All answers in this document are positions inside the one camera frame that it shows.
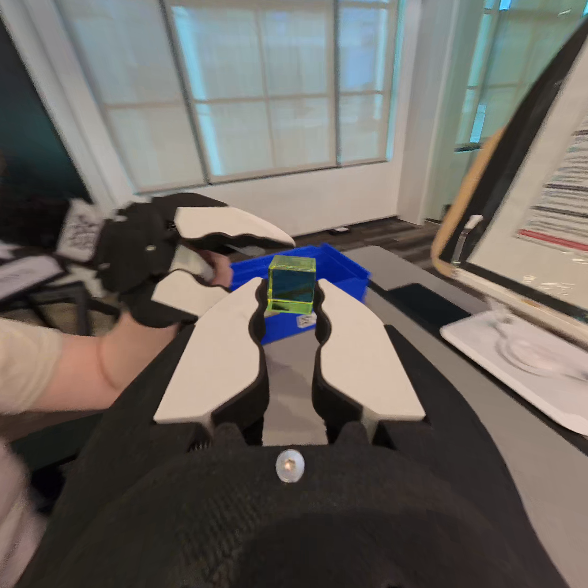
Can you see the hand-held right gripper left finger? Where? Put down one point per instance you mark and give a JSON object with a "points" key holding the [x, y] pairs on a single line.
{"points": [[216, 358]]}

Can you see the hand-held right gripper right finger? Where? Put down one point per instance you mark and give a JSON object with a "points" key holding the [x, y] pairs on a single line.
{"points": [[367, 363]]}

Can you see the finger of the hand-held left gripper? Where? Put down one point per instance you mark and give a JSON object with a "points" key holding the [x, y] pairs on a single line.
{"points": [[220, 223], [188, 294]]}

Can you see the green transparent cube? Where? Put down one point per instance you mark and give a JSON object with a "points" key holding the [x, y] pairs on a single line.
{"points": [[291, 285]]}

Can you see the blue plastic bin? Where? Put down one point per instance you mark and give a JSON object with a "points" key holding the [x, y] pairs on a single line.
{"points": [[340, 271]]}

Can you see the person's left forearm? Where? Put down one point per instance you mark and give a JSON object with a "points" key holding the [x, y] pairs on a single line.
{"points": [[78, 376]]}

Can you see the grey desk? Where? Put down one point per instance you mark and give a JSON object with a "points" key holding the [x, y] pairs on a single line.
{"points": [[413, 349]]}

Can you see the person's left hand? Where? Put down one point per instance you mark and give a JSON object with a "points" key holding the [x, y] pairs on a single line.
{"points": [[138, 353]]}

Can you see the black flat pad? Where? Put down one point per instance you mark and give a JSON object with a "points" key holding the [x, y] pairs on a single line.
{"points": [[432, 303]]}

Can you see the large window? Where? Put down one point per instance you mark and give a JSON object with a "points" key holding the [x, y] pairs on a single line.
{"points": [[239, 92]]}

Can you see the monitor with white stand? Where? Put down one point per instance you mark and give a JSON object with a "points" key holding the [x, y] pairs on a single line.
{"points": [[528, 229]]}

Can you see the person's pale shirt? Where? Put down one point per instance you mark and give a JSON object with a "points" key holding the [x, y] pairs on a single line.
{"points": [[13, 528]]}

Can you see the narrow window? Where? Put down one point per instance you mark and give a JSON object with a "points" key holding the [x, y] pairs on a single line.
{"points": [[496, 69]]}

